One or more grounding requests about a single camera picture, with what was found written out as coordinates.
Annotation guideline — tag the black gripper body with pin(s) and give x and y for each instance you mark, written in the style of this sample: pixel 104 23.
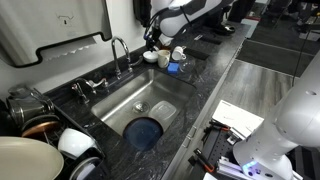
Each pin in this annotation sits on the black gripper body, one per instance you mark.
pixel 154 33

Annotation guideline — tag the cream ceramic mug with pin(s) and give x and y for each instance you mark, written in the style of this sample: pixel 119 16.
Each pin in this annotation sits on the cream ceramic mug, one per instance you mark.
pixel 163 59

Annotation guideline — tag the white printed mug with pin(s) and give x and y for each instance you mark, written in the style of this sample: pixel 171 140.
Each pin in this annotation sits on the white printed mug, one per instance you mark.
pixel 177 53

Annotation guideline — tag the small white bowl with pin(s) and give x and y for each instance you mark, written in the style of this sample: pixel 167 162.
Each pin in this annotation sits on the small white bowl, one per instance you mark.
pixel 150 57

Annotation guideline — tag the blue sponge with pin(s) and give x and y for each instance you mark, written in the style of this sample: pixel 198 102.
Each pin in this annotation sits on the blue sponge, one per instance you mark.
pixel 173 68

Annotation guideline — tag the clear glass bowl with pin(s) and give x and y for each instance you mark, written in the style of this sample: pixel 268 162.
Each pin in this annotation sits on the clear glass bowl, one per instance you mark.
pixel 187 64

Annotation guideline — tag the chrome gooseneck faucet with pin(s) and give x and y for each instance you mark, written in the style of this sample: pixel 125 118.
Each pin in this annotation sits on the chrome gooseneck faucet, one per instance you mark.
pixel 115 56

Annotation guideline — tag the stainless steel sink basin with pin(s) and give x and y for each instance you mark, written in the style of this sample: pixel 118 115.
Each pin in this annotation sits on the stainless steel sink basin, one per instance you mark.
pixel 143 96

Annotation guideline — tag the metal sink drain strainer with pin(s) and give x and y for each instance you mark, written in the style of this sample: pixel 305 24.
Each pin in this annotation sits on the metal sink drain strainer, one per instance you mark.
pixel 141 106

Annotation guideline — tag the clear square plastic container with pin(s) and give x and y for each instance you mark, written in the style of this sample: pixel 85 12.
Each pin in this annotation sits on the clear square plastic container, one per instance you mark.
pixel 162 112

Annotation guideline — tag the chrome side sprayer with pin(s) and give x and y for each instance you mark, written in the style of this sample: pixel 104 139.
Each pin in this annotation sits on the chrome side sprayer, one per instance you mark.
pixel 80 90

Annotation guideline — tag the round blue plate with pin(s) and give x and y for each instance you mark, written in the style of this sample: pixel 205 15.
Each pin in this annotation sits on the round blue plate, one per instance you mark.
pixel 142 133

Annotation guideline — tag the white base cabinets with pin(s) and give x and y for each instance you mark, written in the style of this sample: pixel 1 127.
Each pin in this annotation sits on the white base cabinets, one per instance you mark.
pixel 190 140

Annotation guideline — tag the steel paper towel dispenser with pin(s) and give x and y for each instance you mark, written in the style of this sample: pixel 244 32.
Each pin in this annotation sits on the steel paper towel dispenser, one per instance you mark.
pixel 50 26

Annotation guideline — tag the white paper sheet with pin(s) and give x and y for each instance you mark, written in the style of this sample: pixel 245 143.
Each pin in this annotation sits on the white paper sheet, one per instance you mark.
pixel 236 118

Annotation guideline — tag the black floor mat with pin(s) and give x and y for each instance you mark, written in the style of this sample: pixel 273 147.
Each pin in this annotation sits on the black floor mat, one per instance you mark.
pixel 273 56

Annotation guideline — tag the black mounting board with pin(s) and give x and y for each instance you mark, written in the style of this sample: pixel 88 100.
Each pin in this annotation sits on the black mounting board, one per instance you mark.
pixel 218 146

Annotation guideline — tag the white rack bowl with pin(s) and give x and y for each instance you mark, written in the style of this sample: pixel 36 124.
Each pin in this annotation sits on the white rack bowl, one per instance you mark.
pixel 76 141

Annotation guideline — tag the black tool red tip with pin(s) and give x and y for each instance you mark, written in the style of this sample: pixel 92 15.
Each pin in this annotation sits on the black tool red tip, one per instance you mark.
pixel 204 160

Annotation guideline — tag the black dish rack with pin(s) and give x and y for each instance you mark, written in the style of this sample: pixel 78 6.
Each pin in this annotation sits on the black dish rack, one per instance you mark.
pixel 96 166

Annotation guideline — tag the copper pan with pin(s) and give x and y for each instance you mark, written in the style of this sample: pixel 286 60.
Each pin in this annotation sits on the copper pan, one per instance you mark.
pixel 39 126

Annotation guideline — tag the large cream plate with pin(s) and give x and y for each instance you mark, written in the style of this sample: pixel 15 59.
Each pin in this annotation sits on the large cream plate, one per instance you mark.
pixel 26 160

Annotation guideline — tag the black wall soap dispenser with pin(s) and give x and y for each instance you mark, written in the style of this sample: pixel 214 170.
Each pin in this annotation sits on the black wall soap dispenser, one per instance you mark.
pixel 141 11

